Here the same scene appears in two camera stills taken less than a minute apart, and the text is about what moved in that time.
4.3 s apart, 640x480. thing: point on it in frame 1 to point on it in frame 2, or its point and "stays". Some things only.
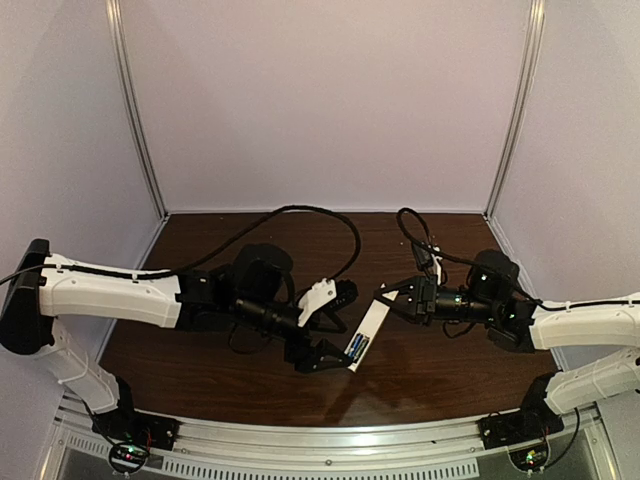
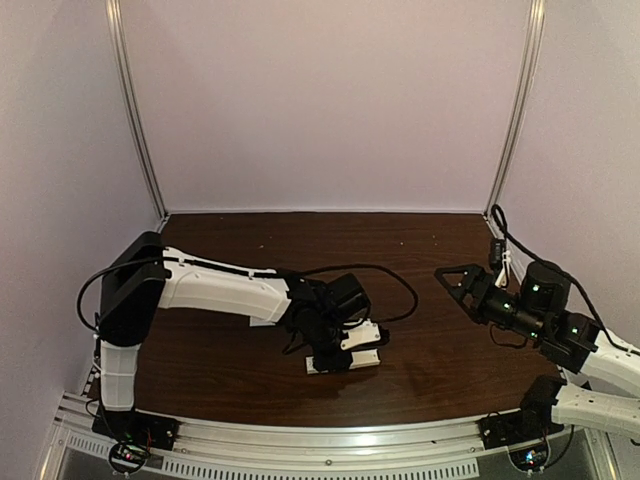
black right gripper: x=426 y=296 to x=477 y=290
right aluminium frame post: x=518 y=103 stays
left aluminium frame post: x=129 y=95 stays
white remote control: x=366 y=327 to x=360 y=359
